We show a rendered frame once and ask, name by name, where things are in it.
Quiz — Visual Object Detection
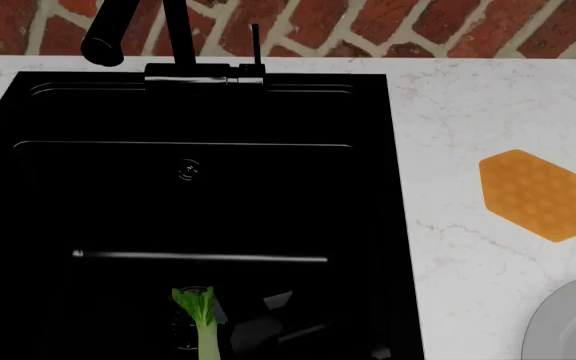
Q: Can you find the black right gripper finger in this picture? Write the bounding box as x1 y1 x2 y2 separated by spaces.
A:
211 295 230 327
261 289 295 311

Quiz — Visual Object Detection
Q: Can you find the green bok choy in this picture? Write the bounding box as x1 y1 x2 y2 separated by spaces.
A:
170 285 222 360

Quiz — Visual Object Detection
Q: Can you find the round sink overflow fitting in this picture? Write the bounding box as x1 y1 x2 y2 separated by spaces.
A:
177 158 201 182

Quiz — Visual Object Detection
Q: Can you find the black kitchen sink basin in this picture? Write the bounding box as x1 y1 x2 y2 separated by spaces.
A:
0 71 426 360

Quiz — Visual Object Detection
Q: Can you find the grey round plate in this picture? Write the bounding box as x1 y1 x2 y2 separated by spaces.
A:
520 272 576 360

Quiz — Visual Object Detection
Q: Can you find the orange hexagonal silicone mat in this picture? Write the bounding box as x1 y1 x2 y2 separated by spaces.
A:
478 148 576 243

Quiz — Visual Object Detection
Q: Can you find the black kitchen faucet spout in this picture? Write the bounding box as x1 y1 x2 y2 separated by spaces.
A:
80 0 233 84

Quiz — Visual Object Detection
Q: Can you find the black faucet lever handle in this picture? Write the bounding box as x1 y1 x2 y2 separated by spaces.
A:
238 23 267 84

